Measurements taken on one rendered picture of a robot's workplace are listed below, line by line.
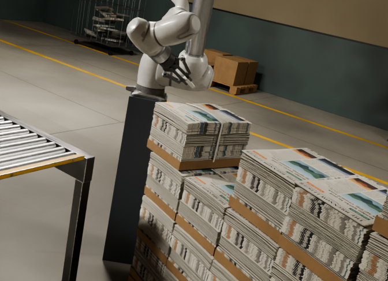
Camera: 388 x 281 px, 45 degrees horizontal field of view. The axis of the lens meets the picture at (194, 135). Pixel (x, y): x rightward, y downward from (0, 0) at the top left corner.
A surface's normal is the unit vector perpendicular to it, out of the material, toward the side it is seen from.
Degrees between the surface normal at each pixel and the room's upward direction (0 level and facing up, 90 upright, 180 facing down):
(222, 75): 90
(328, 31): 90
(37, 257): 0
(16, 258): 0
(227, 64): 90
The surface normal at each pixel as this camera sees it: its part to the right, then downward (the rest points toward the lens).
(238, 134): 0.55, 0.35
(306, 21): -0.56, 0.14
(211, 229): -0.81, 0.01
